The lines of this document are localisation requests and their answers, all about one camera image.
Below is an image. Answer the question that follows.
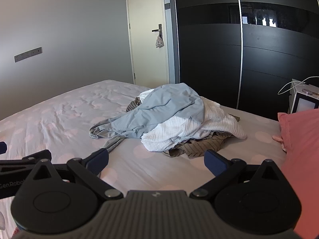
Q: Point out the black wardrobe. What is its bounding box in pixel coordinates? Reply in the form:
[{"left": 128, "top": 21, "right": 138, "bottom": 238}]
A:
[{"left": 167, "top": 0, "right": 319, "bottom": 121}]

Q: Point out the light blue garment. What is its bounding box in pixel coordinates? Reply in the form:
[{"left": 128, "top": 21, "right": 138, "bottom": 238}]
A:
[{"left": 89, "top": 83, "right": 205, "bottom": 155}]

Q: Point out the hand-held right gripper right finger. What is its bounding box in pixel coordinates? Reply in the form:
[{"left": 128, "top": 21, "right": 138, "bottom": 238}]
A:
[{"left": 189, "top": 149, "right": 287, "bottom": 200}]

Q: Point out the white textured garment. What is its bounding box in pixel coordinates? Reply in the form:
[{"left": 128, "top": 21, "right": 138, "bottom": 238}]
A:
[{"left": 138, "top": 90, "right": 248, "bottom": 152}]

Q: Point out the white cable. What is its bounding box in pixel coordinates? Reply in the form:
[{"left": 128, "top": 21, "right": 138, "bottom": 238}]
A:
[{"left": 278, "top": 76, "right": 319, "bottom": 95}]

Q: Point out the pink polka dot bed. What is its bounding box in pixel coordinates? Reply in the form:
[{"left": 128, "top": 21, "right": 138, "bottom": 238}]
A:
[{"left": 0, "top": 80, "right": 294, "bottom": 239}]

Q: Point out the pink pillow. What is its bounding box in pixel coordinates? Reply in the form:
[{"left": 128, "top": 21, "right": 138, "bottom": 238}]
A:
[{"left": 277, "top": 108, "right": 319, "bottom": 239}]

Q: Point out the brown striped garment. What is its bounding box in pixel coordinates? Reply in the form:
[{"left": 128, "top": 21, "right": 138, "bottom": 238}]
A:
[{"left": 126, "top": 97, "right": 241, "bottom": 159}]

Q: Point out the black door handle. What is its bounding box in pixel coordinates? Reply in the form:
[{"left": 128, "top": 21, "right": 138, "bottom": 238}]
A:
[{"left": 152, "top": 24, "right": 163, "bottom": 38}]

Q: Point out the cream door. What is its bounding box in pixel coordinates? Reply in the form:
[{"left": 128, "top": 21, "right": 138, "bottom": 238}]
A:
[{"left": 125, "top": 0, "right": 170, "bottom": 84}]

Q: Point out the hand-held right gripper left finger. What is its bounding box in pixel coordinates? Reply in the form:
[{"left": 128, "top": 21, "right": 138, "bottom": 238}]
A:
[{"left": 24, "top": 148, "right": 124, "bottom": 200}]

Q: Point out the white box appliance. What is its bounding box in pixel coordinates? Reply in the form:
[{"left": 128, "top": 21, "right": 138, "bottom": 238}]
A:
[{"left": 288, "top": 79, "right": 319, "bottom": 114}]

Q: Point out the grey wall switch panel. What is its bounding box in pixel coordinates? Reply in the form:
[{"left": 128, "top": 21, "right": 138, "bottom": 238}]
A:
[{"left": 14, "top": 46, "right": 43, "bottom": 63}]

